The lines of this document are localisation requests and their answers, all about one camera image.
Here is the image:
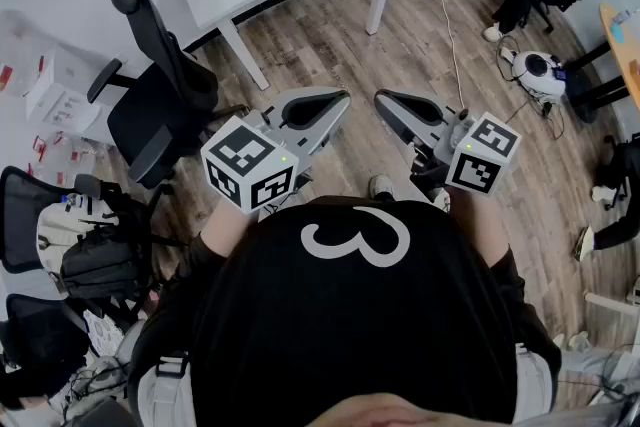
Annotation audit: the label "patterned white cloth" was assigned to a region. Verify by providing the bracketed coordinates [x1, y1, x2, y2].
[82, 308, 126, 359]

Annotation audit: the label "person's right forearm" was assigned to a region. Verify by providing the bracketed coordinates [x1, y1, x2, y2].
[446, 187, 511, 272]

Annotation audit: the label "black headrest office chair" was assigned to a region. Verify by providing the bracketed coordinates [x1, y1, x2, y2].
[86, 0, 250, 190]

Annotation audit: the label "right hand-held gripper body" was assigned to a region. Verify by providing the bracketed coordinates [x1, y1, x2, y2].
[409, 107, 522, 197]

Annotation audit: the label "clear bag with red labels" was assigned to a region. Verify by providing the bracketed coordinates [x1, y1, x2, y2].
[0, 9, 57, 99]
[27, 129, 109, 190]

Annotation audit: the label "light grey shoulder strap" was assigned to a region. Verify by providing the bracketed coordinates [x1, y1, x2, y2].
[137, 352, 197, 427]
[513, 343, 555, 424]

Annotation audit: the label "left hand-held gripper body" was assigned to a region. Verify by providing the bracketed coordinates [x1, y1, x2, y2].
[199, 106, 315, 215]

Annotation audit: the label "beige bag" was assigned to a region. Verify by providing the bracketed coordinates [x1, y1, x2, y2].
[35, 200, 121, 269]

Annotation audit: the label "black floor cables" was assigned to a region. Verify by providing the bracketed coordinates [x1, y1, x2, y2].
[494, 33, 569, 142]

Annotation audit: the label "white round device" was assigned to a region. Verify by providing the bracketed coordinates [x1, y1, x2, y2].
[509, 49, 569, 99]

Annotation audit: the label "black printed shirt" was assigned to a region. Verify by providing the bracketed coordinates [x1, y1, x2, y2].
[127, 194, 564, 427]

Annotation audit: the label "black mesh chair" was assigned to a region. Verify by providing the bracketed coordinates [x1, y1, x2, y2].
[0, 164, 154, 276]

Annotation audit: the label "person's left shoe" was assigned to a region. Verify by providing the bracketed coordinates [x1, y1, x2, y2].
[368, 173, 397, 202]

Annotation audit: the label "white cardboard box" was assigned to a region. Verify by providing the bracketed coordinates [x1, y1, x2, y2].
[24, 45, 132, 147]

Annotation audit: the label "person's face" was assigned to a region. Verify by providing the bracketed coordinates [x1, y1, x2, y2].
[307, 392, 454, 427]

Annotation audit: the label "person's left forearm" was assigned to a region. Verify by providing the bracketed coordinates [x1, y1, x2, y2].
[199, 192, 261, 260]

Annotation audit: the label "black backpack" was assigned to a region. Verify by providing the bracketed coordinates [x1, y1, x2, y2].
[58, 184, 154, 304]

